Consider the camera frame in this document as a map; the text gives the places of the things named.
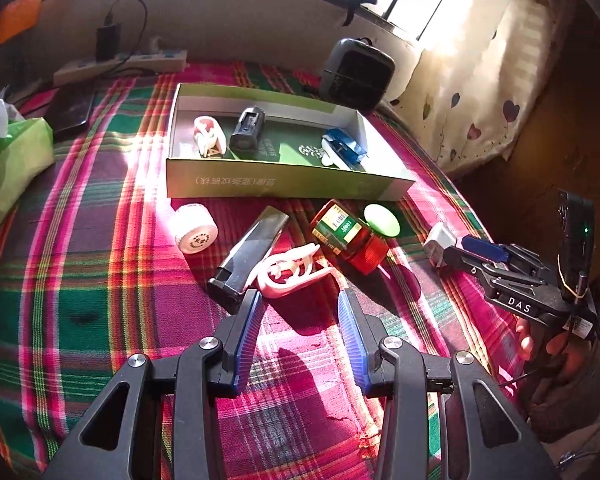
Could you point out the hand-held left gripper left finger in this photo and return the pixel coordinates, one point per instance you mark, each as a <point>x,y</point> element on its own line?
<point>245,335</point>

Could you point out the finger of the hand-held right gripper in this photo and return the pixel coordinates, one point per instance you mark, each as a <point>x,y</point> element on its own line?
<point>460,260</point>
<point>485,248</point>

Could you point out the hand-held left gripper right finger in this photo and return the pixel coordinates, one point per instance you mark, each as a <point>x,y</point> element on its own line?
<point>352,340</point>

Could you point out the white usb charger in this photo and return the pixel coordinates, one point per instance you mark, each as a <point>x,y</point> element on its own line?
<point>440,237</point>

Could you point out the pale pink plastic clip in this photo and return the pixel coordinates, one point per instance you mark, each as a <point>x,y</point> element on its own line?
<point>280,287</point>

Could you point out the black rectangular bar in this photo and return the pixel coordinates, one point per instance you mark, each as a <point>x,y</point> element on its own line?
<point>250,255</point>

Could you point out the green and white spool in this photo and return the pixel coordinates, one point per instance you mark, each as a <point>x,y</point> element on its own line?
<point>382,217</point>

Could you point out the red plastic bottle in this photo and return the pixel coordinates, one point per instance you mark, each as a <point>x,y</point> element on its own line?
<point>355,247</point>

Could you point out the small white round container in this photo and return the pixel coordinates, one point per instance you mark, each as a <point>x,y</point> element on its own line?
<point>195,230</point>

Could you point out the green and white cardboard box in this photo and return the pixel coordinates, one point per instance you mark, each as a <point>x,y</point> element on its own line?
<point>280,182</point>

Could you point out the blue transparent usb tester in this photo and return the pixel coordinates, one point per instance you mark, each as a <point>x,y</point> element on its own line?
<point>347,145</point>

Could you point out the small black flashlight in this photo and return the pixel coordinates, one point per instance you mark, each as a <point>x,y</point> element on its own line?
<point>247,132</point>

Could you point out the pink and white clip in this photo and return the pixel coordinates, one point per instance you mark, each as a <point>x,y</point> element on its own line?
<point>207,132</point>

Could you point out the person's right forearm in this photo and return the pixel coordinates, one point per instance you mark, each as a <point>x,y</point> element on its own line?
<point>570,410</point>

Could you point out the person's right hand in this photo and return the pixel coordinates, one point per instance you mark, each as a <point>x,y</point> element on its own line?
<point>525,340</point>

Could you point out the cream curtain with hearts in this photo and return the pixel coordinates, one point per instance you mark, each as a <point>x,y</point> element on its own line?
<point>480,85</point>

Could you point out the small dark grey heater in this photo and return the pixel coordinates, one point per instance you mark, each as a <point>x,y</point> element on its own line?
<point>355,75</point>

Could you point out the black window hook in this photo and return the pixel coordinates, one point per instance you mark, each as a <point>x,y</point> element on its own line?
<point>347,10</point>

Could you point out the black phone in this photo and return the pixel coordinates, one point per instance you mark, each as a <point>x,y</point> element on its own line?
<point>72,110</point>

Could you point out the white power strip blue sockets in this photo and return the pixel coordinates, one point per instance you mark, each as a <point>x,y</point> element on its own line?
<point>165,62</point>

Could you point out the green tissue pack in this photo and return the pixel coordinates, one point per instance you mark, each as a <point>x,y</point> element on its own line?
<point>10,160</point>

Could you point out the black power adapter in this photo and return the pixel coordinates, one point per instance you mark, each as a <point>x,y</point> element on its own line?
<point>107,42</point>

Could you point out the orange plastic bin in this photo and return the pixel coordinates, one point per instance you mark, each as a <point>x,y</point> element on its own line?
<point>15,20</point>

